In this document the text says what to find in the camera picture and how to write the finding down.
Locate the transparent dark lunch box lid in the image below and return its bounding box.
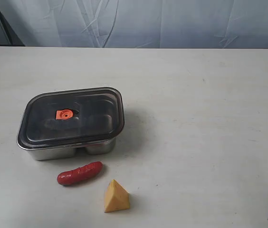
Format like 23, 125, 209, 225
17, 87, 124, 150

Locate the stainless steel lunch box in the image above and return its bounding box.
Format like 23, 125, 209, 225
17, 138, 116, 161

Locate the red toy sausage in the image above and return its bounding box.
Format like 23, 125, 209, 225
57, 161, 103, 186

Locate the yellow toy cheese wedge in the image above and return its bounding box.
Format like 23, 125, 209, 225
104, 179, 130, 213

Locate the grey wrinkled backdrop curtain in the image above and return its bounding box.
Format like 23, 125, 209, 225
0, 0, 268, 48

